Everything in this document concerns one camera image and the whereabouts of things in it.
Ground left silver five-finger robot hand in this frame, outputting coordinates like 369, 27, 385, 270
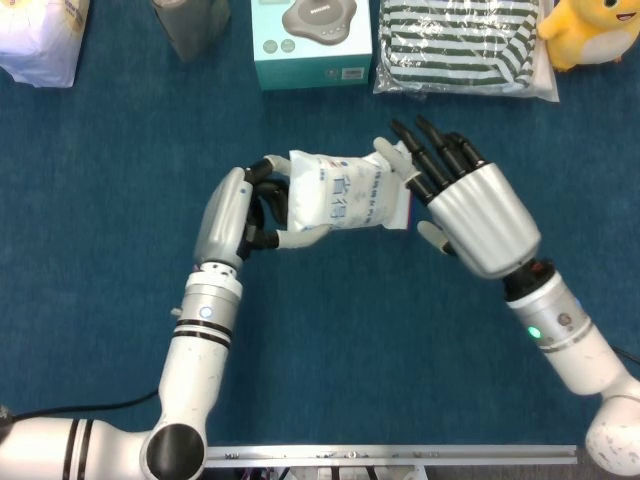
192, 154, 334, 270

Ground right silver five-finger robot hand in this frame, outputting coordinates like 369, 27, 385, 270
373, 114, 543, 279

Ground white plastic package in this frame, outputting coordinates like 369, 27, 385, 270
288, 141, 417, 234

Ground blue felt table mat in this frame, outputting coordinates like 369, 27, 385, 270
0, 0, 640, 449

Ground striped shirt in plastic bag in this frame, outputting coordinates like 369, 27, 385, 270
372, 0, 560, 104

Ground grey garbage bag roll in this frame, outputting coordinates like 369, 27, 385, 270
151, 0, 232, 63

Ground teal white speaker box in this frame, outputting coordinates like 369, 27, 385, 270
251, 0, 374, 91

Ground yellow plush dinosaur toy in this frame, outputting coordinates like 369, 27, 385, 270
537, 0, 640, 74

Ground white tissue paper pack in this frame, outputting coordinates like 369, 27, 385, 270
0, 0, 91, 89

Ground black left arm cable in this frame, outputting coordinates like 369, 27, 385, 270
0, 391, 161, 422

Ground aluminium frame rail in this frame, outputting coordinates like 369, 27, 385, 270
204, 444, 579, 469

